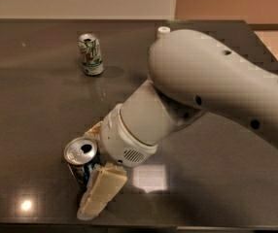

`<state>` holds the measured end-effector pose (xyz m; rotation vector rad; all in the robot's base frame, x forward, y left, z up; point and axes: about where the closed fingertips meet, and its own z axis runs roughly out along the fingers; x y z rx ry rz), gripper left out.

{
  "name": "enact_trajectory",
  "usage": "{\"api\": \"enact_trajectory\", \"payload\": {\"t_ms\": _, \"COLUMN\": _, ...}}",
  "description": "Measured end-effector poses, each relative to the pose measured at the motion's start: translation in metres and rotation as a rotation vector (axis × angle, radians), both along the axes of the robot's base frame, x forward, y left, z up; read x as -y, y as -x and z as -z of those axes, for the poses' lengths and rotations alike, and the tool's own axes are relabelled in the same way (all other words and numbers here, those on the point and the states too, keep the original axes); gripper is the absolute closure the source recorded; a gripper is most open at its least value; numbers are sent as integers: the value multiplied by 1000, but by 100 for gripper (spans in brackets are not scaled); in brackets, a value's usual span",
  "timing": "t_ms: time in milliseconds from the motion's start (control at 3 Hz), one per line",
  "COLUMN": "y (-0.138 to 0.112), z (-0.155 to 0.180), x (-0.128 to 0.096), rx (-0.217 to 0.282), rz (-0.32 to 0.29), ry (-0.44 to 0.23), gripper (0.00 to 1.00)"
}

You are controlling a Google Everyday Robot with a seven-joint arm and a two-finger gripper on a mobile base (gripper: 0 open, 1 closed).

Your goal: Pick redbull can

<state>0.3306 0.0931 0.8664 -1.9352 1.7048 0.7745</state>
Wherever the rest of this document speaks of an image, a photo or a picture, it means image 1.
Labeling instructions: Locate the clear plastic water bottle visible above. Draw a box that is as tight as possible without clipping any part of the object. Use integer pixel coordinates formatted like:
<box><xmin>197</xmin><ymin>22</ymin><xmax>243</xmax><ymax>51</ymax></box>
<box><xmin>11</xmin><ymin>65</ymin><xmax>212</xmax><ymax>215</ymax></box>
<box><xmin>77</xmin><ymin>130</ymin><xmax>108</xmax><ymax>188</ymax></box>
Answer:
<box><xmin>156</xmin><ymin>26</ymin><xmax>171</xmax><ymax>38</ymax></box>

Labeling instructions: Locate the Red Bull can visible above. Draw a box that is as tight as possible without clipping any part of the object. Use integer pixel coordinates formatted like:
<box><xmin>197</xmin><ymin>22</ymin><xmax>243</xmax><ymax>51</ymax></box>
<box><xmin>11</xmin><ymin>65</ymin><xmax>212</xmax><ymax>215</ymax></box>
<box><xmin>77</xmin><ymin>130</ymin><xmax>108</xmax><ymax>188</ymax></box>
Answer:
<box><xmin>63</xmin><ymin>137</ymin><xmax>102</xmax><ymax>192</ymax></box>

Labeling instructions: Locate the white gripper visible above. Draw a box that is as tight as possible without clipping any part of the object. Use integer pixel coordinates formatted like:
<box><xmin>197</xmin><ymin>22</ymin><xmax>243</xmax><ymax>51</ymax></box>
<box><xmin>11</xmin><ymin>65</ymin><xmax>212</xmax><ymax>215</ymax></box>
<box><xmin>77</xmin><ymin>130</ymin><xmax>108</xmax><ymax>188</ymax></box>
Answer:
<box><xmin>77</xmin><ymin>104</ymin><xmax>157</xmax><ymax>220</ymax></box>

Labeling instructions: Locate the green white soda can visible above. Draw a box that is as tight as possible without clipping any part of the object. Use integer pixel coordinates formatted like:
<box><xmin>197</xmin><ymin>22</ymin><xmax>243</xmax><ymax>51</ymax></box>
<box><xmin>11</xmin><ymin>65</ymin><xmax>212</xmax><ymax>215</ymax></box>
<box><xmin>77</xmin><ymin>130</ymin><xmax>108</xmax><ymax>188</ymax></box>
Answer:
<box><xmin>78</xmin><ymin>33</ymin><xmax>104</xmax><ymax>76</ymax></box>

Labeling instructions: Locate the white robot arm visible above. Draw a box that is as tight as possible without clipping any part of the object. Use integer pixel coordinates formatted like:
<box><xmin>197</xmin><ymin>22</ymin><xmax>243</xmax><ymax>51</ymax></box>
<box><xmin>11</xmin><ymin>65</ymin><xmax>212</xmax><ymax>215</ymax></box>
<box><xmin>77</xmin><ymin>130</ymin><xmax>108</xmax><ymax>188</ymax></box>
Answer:
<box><xmin>77</xmin><ymin>27</ymin><xmax>278</xmax><ymax>220</ymax></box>

